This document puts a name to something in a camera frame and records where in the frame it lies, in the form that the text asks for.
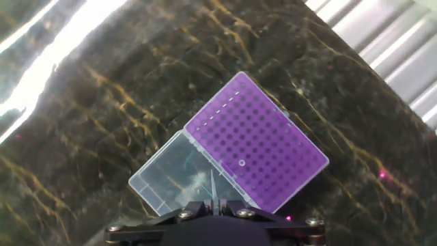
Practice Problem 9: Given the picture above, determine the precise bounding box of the purple pipette tip holder box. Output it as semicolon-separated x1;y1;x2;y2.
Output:
128;70;330;217

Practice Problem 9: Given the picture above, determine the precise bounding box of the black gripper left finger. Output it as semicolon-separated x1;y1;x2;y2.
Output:
104;200;214;246

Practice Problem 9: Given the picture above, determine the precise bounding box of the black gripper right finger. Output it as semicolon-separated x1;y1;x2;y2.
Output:
218;200;326;246

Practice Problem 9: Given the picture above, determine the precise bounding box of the dark marble pattern mat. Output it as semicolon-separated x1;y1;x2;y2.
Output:
0;0;437;246

